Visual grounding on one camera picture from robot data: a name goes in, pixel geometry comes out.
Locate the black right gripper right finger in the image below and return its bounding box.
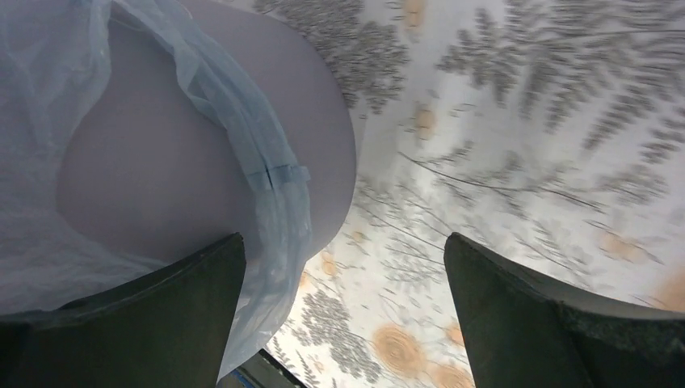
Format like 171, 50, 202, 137
443, 233, 684, 387

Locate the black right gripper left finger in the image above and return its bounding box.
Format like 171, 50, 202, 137
1, 234, 246, 387

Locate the grey plastic trash bin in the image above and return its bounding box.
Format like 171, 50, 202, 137
57, 1, 357, 263

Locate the light blue plastic trash bag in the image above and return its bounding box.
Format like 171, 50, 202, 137
1, 1, 312, 380

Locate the floral patterned table mat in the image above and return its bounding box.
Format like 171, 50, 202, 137
236, 1, 684, 387

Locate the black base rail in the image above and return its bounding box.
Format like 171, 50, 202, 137
216, 349, 306, 388

